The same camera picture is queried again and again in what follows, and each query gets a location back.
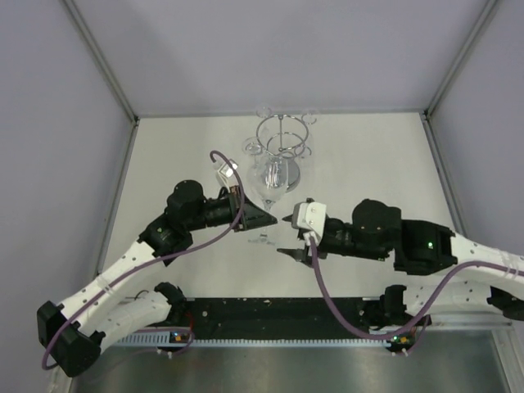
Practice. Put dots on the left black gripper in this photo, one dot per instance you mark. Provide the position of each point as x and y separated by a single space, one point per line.
254 217

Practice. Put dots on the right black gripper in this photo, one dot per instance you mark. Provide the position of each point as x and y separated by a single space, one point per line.
299 255

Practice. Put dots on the clear wine glass taken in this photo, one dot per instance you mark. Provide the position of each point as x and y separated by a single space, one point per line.
268 179

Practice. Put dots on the chrome wine glass rack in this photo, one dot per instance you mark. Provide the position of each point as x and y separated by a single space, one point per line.
287 137

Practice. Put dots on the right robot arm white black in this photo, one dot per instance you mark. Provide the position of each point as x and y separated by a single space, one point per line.
475 277

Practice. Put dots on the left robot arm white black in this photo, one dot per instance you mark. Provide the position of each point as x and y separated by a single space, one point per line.
75 332

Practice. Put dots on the clear wine glass back left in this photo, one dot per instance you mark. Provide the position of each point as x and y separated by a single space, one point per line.
263 111

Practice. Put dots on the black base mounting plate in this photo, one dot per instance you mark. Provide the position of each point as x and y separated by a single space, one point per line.
261 318

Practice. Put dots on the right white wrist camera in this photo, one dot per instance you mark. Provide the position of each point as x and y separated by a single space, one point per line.
309 219

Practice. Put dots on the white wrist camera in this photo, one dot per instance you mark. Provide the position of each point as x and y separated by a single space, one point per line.
224 173
309 219

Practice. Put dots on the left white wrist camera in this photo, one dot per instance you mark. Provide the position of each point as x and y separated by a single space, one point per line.
224 173

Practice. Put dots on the light blue slotted cable duct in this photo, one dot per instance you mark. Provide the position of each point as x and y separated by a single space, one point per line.
167 340

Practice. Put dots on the left aluminium frame post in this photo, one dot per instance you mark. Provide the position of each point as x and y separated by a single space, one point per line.
99 59

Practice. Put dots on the aluminium frame post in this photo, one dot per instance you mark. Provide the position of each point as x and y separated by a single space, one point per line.
99 59
466 49

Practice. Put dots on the right aluminium frame post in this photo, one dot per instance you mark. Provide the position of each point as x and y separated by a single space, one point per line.
466 49

